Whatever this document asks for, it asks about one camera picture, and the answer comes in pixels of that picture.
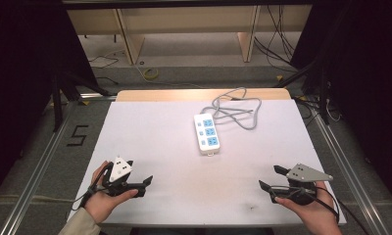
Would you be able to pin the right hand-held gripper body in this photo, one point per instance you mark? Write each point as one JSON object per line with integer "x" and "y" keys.
{"x": 303, "y": 174}

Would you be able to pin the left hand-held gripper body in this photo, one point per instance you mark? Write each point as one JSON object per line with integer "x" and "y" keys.
{"x": 120, "y": 169}

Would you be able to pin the person's left hand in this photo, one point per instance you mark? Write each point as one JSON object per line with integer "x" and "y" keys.
{"x": 101, "y": 204}

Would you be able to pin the person's right hand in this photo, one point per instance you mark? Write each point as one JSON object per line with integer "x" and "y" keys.
{"x": 313, "y": 215}

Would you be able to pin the white table cover sheet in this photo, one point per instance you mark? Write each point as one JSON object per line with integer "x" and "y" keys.
{"x": 158, "y": 140}

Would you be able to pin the white power strip blue sockets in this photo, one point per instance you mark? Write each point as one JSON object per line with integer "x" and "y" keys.
{"x": 206, "y": 133}

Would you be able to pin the black metal stand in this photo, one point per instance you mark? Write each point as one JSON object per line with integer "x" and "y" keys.
{"x": 61, "y": 94}
{"x": 315, "y": 78}

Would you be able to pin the black curtain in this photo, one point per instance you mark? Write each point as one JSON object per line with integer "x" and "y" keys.
{"x": 367, "y": 81}
{"x": 24, "y": 81}

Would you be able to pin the beige wooden desk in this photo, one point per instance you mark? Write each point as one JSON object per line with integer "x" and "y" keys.
{"x": 190, "y": 23}

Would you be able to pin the aluminium floor rail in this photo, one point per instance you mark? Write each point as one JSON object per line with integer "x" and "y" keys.
{"x": 37, "y": 169}
{"x": 351, "y": 176}

